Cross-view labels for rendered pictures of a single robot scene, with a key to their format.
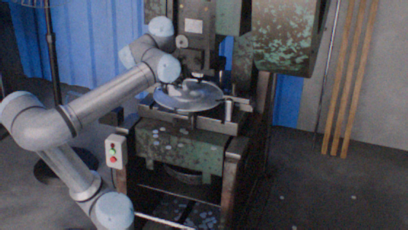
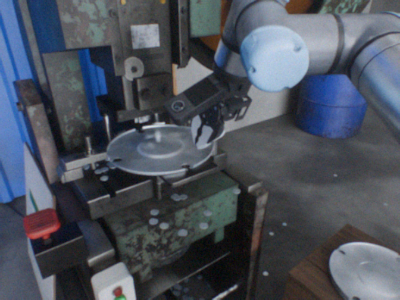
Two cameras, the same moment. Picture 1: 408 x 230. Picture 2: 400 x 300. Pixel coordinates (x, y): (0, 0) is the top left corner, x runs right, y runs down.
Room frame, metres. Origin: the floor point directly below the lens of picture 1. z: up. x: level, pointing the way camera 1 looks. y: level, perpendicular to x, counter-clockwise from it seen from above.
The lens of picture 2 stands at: (1.14, 0.50, 1.17)
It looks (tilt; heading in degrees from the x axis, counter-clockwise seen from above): 28 degrees down; 302
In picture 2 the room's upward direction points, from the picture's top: straight up
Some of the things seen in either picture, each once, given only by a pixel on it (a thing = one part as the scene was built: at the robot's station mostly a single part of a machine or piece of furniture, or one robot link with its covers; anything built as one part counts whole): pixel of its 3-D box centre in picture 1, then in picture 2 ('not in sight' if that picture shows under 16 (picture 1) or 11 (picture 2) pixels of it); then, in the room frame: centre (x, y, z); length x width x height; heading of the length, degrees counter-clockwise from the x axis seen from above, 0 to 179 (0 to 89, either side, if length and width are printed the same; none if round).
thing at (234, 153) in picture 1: (258, 143); (190, 175); (1.78, -0.42, 0.45); 0.92 x 0.12 x 0.90; 158
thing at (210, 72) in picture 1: (199, 65); (138, 106); (1.76, -0.12, 0.86); 0.20 x 0.16 x 0.05; 68
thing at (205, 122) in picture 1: (197, 104); (144, 161); (1.75, -0.12, 0.68); 0.45 x 0.30 x 0.06; 68
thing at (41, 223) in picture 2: not in sight; (45, 233); (1.66, 0.27, 0.72); 0.07 x 0.06 x 0.08; 158
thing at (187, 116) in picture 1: (183, 113); (171, 174); (1.59, -0.05, 0.72); 0.25 x 0.14 x 0.14; 158
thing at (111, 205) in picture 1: (114, 217); not in sight; (1.08, 0.18, 0.62); 0.13 x 0.12 x 0.14; 36
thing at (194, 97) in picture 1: (188, 94); (161, 146); (1.64, -0.07, 0.78); 0.29 x 0.29 x 0.01
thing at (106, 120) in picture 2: not in sight; (106, 124); (1.84, -0.07, 0.81); 0.02 x 0.02 x 0.14; 68
